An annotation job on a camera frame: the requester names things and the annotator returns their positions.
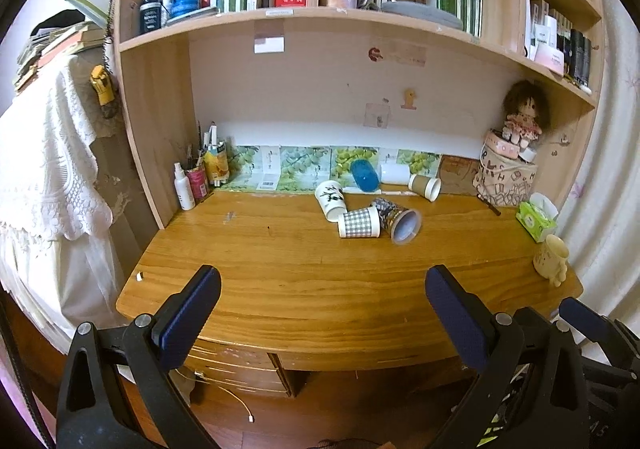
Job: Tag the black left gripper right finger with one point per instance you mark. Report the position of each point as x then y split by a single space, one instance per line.
551 410

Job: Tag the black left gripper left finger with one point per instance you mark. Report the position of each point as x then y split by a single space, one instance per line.
93 408

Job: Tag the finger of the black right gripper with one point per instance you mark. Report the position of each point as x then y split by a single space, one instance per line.
619 344

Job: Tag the brown sleeve paper cup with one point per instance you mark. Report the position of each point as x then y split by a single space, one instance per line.
424 186

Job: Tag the patterned cup with clear lid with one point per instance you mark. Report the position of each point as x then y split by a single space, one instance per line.
402 224

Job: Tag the grey checkered paper cup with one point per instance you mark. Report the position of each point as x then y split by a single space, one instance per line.
363 223

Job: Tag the white paper cup lying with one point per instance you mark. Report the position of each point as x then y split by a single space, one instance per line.
394 174

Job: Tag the blue plastic cup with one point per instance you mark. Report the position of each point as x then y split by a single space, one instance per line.
365 176

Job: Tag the white leaf print paper cup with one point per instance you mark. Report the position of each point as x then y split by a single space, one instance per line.
330 197

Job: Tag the cream ceramic mug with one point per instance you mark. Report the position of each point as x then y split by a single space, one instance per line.
551 260

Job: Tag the wooden desk drawer unit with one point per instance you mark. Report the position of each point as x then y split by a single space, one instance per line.
240 368

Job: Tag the green tissue pack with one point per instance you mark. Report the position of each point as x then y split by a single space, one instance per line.
537 216

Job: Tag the black pen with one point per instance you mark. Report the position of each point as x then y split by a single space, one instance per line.
489 205

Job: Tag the printed canvas storage bag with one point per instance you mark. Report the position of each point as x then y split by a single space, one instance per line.
502 181

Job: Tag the white lace cloth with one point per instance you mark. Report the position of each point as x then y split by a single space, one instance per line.
48 170

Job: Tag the white spray bottle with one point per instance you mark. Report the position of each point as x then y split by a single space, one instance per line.
183 188

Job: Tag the pink rounded box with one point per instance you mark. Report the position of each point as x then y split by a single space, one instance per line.
501 146

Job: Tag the brown paper sheet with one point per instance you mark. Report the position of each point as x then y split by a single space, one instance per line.
457 175

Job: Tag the yellow glue bottle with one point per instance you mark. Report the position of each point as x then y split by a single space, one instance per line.
215 157

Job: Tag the rag doll with brown hair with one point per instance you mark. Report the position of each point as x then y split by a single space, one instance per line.
527 114

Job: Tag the yellow hanging toy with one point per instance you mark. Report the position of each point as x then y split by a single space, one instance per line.
102 84

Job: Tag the wooden bookshelf hutch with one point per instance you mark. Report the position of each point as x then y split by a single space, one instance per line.
324 76

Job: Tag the dark cosmetic bottle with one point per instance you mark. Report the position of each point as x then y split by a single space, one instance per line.
150 13

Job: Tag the grey plates stack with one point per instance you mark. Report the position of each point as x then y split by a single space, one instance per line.
424 12

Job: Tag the blue jar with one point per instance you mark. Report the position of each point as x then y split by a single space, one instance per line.
182 7

